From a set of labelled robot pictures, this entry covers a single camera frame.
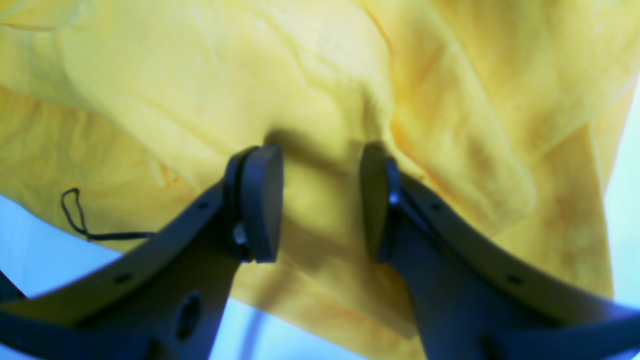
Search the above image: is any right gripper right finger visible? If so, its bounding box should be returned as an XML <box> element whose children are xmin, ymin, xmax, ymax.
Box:
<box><xmin>359</xmin><ymin>142</ymin><xmax>640</xmax><ymax>360</ymax></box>

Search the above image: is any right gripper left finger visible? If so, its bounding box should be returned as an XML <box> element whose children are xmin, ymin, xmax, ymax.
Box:
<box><xmin>1</xmin><ymin>144</ymin><xmax>284</xmax><ymax>360</ymax></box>

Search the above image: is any yellow T-shirt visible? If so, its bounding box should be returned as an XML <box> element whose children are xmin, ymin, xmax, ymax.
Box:
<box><xmin>0</xmin><ymin>0</ymin><xmax>640</xmax><ymax>360</ymax></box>

